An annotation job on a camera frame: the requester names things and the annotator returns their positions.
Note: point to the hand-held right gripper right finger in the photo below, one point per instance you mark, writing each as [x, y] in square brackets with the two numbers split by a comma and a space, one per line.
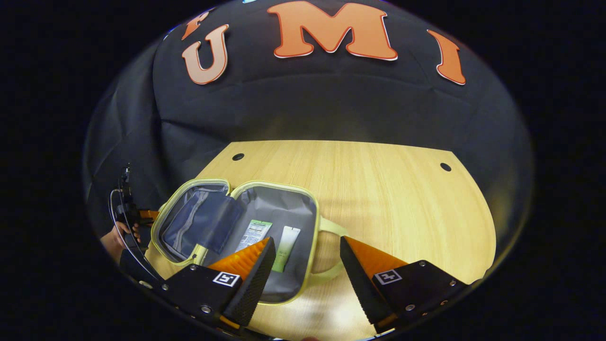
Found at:
[364, 293]

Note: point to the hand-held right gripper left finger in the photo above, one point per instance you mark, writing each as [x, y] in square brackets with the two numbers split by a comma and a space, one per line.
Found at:
[253, 289]

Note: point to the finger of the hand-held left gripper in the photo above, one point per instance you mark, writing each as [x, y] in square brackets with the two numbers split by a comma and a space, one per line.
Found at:
[150, 215]

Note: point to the slim pale green tube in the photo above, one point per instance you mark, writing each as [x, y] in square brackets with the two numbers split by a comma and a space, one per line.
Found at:
[286, 246]

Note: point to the large green white tube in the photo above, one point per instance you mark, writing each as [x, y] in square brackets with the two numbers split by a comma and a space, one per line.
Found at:
[253, 234]

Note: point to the pale yellow suitcase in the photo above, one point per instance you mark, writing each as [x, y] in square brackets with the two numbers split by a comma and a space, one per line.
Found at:
[293, 208]

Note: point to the black backdrop cloth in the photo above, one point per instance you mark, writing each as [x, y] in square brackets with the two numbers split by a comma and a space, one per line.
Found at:
[331, 104]

